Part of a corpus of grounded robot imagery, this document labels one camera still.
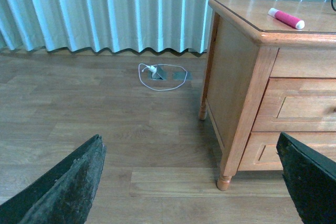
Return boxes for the wooden drawer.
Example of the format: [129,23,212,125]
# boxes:
[253,78,335,132]
[238,132,335,171]

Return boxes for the wooden nightstand cabinet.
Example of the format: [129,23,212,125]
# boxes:
[199,0,335,190]

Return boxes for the white pleated curtain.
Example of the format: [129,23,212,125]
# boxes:
[1,0,328,52]

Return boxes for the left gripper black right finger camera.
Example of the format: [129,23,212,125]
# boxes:
[276,132,335,223]

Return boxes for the closed metal floor socket plate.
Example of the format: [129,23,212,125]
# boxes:
[173,72,193,81]

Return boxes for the white charger cable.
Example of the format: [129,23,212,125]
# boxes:
[138,63,188,91]

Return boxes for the open metal floor socket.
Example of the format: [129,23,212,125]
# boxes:
[148,65,167,80]

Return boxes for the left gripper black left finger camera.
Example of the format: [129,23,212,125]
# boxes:
[1,135,107,223]

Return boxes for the pink marker with white caps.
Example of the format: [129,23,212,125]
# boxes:
[268,8,305,29]

